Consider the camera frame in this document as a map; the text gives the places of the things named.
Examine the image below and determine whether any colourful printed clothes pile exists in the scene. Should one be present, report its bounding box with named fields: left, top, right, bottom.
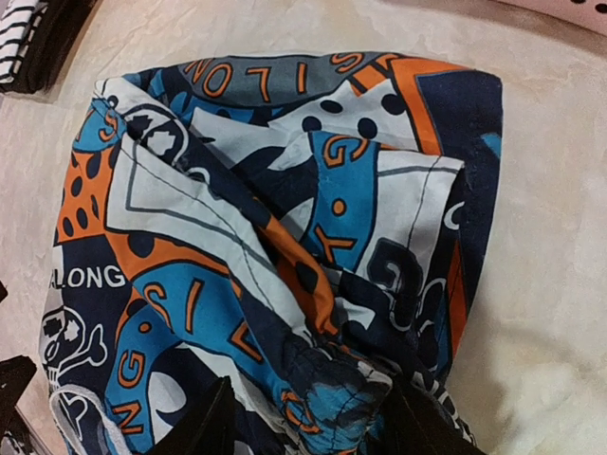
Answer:
left=39, top=51, right=503, bottom=454

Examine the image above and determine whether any folded black shirt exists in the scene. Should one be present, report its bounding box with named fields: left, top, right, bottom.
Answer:
left=1, top=0, right=96, bottom=95

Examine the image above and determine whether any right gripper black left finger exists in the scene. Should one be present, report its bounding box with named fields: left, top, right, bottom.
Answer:
left=154, top=377, right=235, bottom=455

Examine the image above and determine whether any pink plastic laundry basket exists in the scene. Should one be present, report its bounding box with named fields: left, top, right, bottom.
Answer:
left=492, top=0, right=607, bottom=34

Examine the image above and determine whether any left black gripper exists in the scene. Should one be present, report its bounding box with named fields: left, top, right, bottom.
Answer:
left=0, top=279, right=48, bottom=455

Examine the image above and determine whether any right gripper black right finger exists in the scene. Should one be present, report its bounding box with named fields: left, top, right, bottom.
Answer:
left=382, top=377, right=483, bottom=455

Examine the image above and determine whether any black white striped tank top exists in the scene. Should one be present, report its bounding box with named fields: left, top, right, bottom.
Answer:
left=1, top=1, right=47, bottom=84

